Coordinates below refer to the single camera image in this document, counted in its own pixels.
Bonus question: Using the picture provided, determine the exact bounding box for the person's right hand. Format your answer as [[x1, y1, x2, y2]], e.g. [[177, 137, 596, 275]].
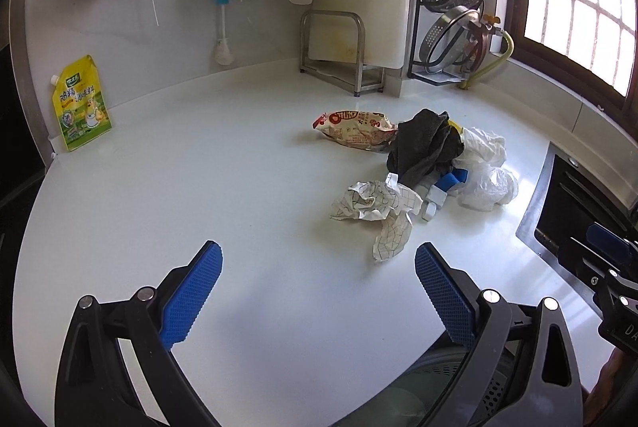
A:
[[589, 351, 638, 408]]

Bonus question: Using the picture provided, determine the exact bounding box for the dark grey cloth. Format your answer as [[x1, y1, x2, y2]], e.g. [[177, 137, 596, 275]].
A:
[[386, 108, 465, 186]]

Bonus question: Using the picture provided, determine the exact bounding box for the translucent plastic bag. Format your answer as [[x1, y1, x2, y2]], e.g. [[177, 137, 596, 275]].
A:
[[457, 162, 519, 212]]

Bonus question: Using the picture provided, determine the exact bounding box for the brass gas valve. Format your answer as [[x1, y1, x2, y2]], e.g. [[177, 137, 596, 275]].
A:
[[469, 14, 502, 74]]

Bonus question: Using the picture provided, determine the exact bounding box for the yellow seasoning pouch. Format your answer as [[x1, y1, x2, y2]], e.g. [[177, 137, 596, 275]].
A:
[[50, 55, 112, 153]]

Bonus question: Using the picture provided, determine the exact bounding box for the yellow gas hose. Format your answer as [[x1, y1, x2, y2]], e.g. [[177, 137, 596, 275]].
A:
[[459, 31, 514, 90]]

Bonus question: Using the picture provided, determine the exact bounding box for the grid paper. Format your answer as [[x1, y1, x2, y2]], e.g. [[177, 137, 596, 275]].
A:
[[330, 178, 418, 262]]

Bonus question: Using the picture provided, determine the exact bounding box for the blue white packaging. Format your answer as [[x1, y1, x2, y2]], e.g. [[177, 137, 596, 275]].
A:
[[384, 169, 472, 223]]

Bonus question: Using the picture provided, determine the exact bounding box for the grey perforated bin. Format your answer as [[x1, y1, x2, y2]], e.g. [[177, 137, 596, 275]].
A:
[[369, 347, 529, 427]]

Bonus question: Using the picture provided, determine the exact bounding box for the metal cutting board rack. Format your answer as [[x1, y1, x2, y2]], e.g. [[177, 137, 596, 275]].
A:
[[299, 10, 386, 97]]

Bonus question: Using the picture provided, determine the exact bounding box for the red printed snack packet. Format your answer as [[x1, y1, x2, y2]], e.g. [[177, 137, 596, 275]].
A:
[[312, 109, 400, 152]]

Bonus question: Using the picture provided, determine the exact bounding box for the black kitchen sink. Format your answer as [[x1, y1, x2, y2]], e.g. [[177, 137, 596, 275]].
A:
[[518, 143, 638, 308]]

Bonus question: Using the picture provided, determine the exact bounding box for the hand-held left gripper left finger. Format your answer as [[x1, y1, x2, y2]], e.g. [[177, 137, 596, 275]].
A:
[[55, 240, 223, 427]]

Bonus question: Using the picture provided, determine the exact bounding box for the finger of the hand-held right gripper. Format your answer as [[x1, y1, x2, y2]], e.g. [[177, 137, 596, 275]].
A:
[[558, 222, 638, 289]]

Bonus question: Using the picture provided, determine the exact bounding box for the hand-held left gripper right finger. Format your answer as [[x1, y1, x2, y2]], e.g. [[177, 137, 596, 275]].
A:
[[415, 242, 584, 427]]

